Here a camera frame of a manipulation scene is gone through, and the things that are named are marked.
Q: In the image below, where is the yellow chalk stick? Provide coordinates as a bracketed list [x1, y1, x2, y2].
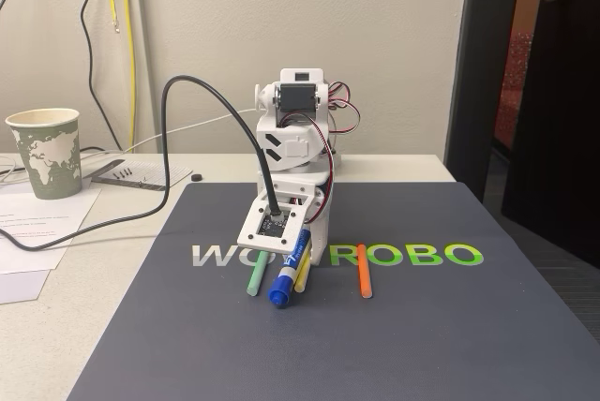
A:
[292, 245, 314, 294]

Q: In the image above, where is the blue dry erase marker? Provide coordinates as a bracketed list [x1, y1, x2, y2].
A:
[266, 228, 314, 310]

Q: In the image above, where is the orange chalk stick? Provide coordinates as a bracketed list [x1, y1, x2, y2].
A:
[355, 243, 374, 300]

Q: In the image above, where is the green chalk stick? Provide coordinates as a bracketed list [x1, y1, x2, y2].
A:
[246, 250, 273, 298]

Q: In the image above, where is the dark grey WOWROBO mat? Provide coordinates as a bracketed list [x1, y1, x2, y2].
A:
[65, 180, 600, 401]

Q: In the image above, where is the lined paper sheet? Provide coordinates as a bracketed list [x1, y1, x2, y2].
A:
[82, 159, 195, 193]

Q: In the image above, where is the red patterned fabric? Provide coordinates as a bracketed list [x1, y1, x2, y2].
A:
[491, 30, 534, 150]

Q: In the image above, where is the paper cup with world map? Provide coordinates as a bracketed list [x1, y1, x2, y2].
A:
[5, 108, 84, 201]

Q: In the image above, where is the dark wooden door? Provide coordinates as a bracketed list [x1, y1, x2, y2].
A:
[500, 0, 600, 262]

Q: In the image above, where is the large white paper sheet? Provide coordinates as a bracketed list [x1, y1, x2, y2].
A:
[0, 180, 104, 275]

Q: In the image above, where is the small white paper sheet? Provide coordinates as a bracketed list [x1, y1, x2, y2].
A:
[0, 268, 53, 305]

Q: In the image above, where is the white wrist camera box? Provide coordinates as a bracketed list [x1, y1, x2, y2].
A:
[236, 192, 313, 255]

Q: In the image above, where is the thin white cable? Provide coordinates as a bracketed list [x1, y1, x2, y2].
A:
[122, 107, 258, 153]

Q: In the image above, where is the thick black camera cable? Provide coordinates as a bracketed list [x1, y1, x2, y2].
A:
[0, 74, 283, 251]

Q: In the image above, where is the dark grey door frame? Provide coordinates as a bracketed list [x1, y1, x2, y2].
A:
[442, 0, 524, 201]

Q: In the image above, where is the thin black wall cable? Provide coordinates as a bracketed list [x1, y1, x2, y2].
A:
[81, 0, 126, 153]

